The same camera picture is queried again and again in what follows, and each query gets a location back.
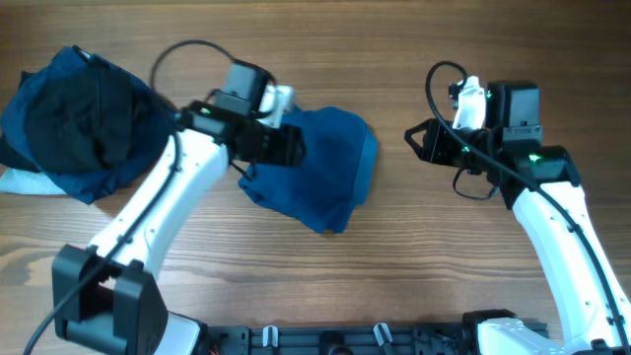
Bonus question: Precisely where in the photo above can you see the left black cable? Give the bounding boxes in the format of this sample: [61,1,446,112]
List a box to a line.
[22,38,238,355]

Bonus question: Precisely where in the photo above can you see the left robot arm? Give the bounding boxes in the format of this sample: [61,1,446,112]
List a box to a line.
[52,97,306,354]

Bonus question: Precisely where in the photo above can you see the black crumpled garment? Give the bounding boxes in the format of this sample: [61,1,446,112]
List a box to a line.
[24,66,134,173]

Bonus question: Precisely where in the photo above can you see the white cloth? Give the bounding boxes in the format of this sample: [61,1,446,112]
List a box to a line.
[1,169,66,195]

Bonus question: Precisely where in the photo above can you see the right black cable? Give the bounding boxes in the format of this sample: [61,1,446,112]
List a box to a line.
[424,60,631,346]

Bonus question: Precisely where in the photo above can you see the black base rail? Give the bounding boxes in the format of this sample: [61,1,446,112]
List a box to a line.
[196,322,551,355]

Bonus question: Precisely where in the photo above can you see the black cable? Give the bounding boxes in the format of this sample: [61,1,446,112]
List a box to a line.
[424,60,631,346]
[22,38,238,355]

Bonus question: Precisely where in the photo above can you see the blue polo shirt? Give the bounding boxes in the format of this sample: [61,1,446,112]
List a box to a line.
[239,106,379,234]

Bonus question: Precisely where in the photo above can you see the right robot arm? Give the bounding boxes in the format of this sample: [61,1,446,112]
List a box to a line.
[404,118,630,354]

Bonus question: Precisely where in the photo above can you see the dark navy crumpled garment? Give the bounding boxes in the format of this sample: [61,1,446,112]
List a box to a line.
[1,46,170,204]

